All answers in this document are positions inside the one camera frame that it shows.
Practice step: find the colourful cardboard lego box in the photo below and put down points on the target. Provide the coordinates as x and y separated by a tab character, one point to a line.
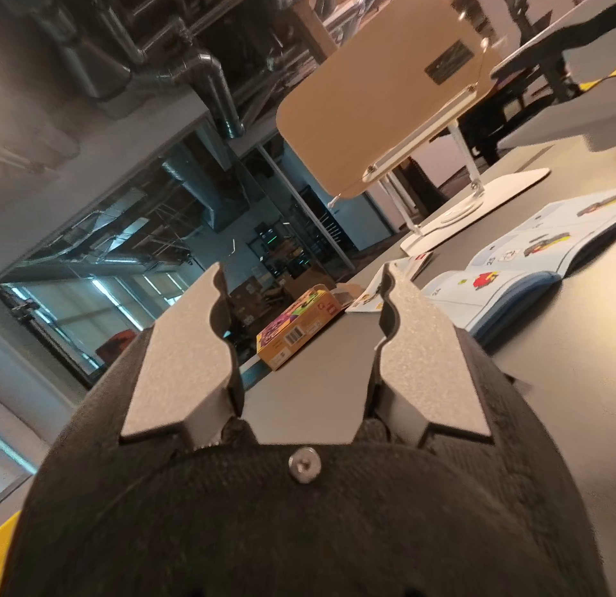
288	337

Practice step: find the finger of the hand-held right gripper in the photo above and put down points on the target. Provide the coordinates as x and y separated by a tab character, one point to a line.
577	120
553	38

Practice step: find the lego instruction booklet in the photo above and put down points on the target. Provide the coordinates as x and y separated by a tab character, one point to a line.
411	265
505	279

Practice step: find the pile of cardboard boxes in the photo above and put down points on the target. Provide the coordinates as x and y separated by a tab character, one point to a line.
250	293

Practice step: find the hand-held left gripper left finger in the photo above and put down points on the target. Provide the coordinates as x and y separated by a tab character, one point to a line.
183	366

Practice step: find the closed lego instruction booklet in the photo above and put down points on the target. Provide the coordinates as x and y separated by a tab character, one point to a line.
411	265

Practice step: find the silver ventilation ducts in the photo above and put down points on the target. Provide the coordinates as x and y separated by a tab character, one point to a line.
211	82

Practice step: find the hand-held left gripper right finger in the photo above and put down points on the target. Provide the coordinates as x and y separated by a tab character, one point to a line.
428	366

